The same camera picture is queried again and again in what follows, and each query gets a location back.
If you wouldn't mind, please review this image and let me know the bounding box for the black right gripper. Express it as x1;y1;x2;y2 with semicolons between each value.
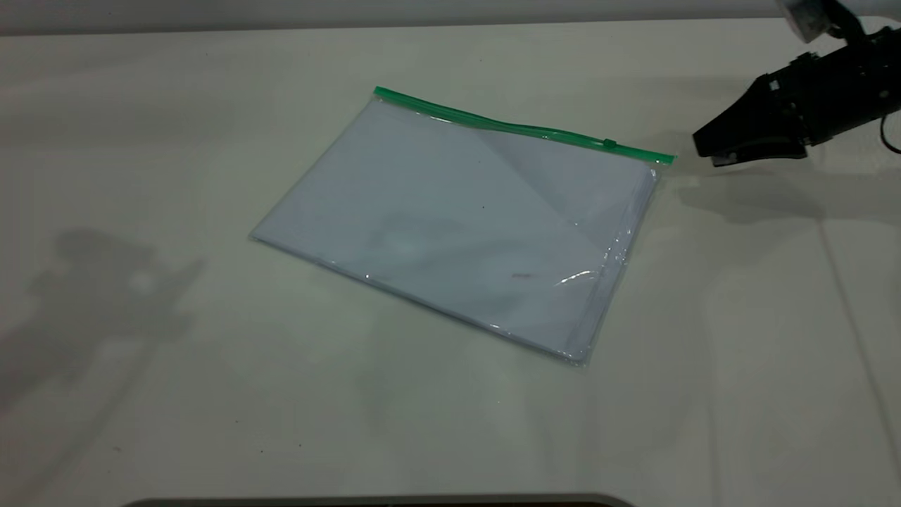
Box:
693;27;901;168

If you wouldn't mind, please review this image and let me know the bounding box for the clear plastic green-zip bag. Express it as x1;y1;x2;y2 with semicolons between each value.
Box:
249;86;676;368

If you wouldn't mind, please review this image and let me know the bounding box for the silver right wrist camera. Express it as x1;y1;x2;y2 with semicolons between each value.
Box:
776;0;865;44

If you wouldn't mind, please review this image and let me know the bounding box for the thin black cable loop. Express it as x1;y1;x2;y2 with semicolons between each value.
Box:
880;111;901;155

